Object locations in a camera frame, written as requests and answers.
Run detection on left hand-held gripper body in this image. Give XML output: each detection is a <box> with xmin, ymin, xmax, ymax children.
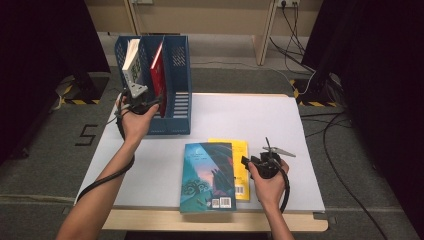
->
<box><xmin>117</xmin><ymin>82</ymin><xmax>158</xmax><ymax>116</ymax></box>

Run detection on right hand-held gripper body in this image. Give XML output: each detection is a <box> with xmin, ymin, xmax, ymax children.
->
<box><xmin>251</xmin><ymin>136</ymin><xmax>297</xmax><ymax>180</ymax></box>

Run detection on yellow book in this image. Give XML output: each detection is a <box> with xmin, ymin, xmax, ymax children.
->
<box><xmin>207</xmin><ymin>137</ymin><xmax>251</xmax><ymax>202</ymax></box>

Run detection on red illustrated book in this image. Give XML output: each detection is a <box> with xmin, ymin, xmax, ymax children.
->
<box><xmin>149</xmin><ymin>40</ymin><xmax>168</xmax><ymax>119</ymax></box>

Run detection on blue plastic file rack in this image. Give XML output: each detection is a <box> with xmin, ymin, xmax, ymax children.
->
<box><xmin>114</xmin><ymin>34</ymin><xmax>193</xmax><ymax>137</ymax></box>

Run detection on white book with picture grid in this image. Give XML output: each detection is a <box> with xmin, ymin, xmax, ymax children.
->
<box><xmin>121</xmin><ymin>38</ymin><xmax>145</xmax><ymax>95</ymax></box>

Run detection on dark teal illustrated book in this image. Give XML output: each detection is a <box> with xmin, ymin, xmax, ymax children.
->
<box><xmin>178</xmin><ymin>142</ymin><xmax>238</xmax><ymax>215</ymax></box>

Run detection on person's right hand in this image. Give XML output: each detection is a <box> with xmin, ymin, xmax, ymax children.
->
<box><xmin>247</xmin><ymin>158</ymin><xmax>291</xmax><ymax>210</ymax></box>

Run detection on person's left hand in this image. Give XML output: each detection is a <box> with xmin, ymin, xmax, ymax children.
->
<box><xmin>115</xmin><ymin>94</ymin><xmax>161</xmax><ymax>145</ymax></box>

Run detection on white table board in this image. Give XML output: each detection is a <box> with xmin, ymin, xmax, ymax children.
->
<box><xmin>73</xmin><ymin>93</ymin><xmax>326</xmax><ymax>214</ymax></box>

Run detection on stand base with hazard tape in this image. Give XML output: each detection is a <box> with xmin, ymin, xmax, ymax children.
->
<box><xmin>54</xmin><ymin>74</ymin><xmax>111</xmax><ymax>106</ymax></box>
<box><xmin>288</xmin><ymin>74</ymin><xmax>345</xmax><ymax>109</ymax></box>

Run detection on beige wooden furniture leg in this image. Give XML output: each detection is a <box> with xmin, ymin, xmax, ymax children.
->
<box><xmin>252</xmin><ymin>0</ymin><xmax>280</xmax><ymax>67</ymax></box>
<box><xmin>123</xmin><ymin>0</ymin><xmax>142</xmax><ymax>36</ymax></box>

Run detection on black curtain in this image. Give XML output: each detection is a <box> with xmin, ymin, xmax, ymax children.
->
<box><xmin>0</xmin><ymin>0</ymin><xmax>113</xmax><ymax>165</ymax></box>
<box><xmin>300</xmin><ymin>0</ymin><xmax>424</xmax><ymax>232</ymax></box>

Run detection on wooden table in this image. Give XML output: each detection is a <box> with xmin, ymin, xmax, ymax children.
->
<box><xmin>101</xmin><ymin>92</ymin><xmax>330</xmax><ymax>234</ymax></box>

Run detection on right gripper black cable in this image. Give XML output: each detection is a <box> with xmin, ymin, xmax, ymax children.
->
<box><xmin>275</xmin><ymin>162</ymin><xmax>291</xmax><ymax>215</ymax></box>

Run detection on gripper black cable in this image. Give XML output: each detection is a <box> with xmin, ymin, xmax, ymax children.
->
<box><xmin>275</xmin><ymin>162</ymin><xmax>291</xmax><ymax>215</ymax></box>
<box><xmin>75</xmin><ymin>92</ymin><xmax>136</xmax><ymax>205</ymax></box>

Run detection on long black floor cable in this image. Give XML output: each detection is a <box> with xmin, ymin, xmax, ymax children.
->
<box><xmin>320</xmin><ymin>111</ymin><xmax>390</xmax><ymax>240</ymax></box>

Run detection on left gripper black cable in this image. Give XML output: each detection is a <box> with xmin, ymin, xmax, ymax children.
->
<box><xmin>75</xmin><ymin>92</ymin><xmax>136</xmax><ymax>205</ymax></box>

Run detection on white floor cable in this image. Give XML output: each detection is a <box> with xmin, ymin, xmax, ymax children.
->
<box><xmin>191</xmin><ymin>59</ymin><xmax>316</xmax><ymax>96</ymax></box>

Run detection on black cables from socket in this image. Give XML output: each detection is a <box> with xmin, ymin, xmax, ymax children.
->
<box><xmin>268</xmin><ymin>2</ymin><xmax>317</xmax><ymax>75</ymax></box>

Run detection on white wall socket with plugs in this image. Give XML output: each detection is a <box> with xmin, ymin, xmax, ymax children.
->
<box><xmin>276</xmin><ymin>0</ymin><xmax>301</xmax><ymax>9</ymax></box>

